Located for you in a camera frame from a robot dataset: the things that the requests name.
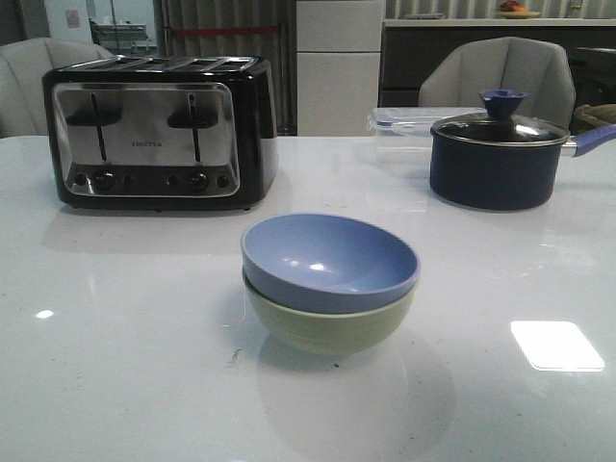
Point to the grey chair right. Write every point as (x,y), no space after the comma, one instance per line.
(539,68)

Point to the beige cloth at right edge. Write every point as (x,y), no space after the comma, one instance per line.
(587,117)

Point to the black silver four-slot toaster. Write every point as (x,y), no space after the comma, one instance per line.
(162,133)

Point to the clear plastic food container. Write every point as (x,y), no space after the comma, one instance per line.
(401,137)

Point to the green bowl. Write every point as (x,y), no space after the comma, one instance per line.
(329,334)

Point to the dark blue saucepan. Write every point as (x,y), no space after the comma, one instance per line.
(503,176)

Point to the glass pot lid blue knob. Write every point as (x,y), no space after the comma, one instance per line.
(500,124)

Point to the grey chair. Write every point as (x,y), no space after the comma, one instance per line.
(23,65)
(539,68)

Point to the fruit bowl on counter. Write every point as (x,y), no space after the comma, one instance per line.
(513,9)

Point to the grey chair left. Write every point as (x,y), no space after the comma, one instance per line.
(23,65)

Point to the white refrigerator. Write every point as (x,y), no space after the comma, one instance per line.
(338,48)

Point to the blue bowl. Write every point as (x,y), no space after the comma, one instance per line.
(327,264)

